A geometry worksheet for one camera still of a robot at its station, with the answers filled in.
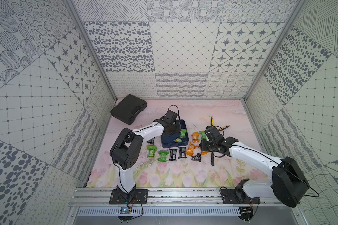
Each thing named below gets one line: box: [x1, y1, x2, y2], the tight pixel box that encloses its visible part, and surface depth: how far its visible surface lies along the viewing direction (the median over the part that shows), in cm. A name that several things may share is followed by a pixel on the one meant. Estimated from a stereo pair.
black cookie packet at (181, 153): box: [177, 147, 187, 159], surface depth 91 cm
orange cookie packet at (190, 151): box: [185, 141, 197, 157], surface depth 92 cm
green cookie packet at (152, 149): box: [146, 145, 158, 158], surface depth 92 cm
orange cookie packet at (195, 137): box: [191, 131, 200, 143], surface depth 100 cm
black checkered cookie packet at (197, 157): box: [190, 152, 202, 163], surface depth 88 cm
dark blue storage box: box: [161, 119, 189, 149], surface depth 96 cm
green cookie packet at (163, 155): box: [157, 150, 170, 163], surface depth 90 cm
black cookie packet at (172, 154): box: [168, 149, 178, 161], surface depth 90 cm
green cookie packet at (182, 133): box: [179, 128, 187, 139], surface depth 95 cm
